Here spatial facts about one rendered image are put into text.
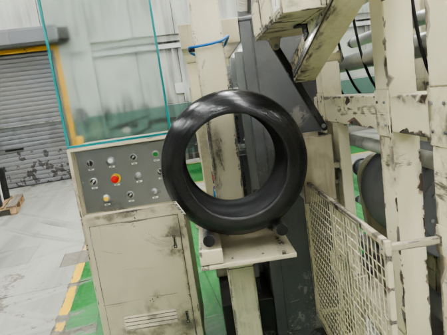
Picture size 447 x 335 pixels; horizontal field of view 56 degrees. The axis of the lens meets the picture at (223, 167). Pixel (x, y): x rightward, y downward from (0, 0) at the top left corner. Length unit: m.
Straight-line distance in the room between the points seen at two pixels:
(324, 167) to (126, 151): 1.03
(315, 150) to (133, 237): 1.08
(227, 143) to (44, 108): 9.02
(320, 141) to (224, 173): 0.45
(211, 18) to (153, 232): 1.14
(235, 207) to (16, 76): 9.39
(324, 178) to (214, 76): 0.67
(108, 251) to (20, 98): 8.66
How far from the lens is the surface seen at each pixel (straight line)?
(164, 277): 2.42
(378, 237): 1.22
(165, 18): 10.81
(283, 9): 1.32
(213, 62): 1.90
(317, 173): 1.92
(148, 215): 2.31
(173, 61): 10.64
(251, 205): 1.85
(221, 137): 1.90
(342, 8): 1.34
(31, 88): 10.83
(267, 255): 1.67
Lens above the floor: 1.43
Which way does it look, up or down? 9 degrees down
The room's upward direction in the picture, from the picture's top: 8 degrees counter-clockwise
